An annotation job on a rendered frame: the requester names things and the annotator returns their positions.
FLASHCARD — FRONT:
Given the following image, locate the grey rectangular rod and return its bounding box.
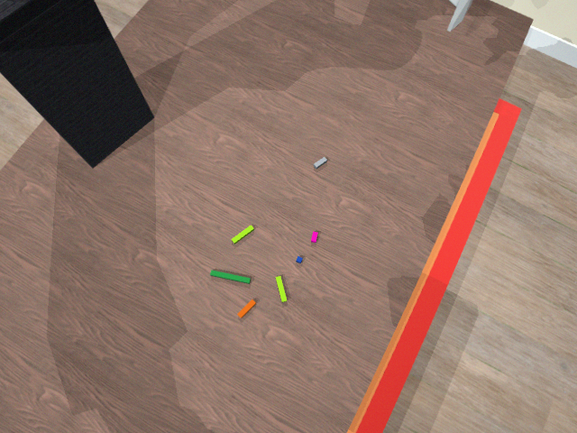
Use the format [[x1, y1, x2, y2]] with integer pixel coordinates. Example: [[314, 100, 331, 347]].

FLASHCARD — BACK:
[[314, 157, 327, 169]]

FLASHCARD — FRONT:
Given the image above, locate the orange rod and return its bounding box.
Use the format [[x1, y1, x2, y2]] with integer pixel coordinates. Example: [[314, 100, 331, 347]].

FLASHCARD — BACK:
[[237, 299, 256, 318]]

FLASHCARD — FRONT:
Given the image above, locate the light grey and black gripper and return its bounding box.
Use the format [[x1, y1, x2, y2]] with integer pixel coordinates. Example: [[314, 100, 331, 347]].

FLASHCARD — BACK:
[[447, 0, 473, 32]]

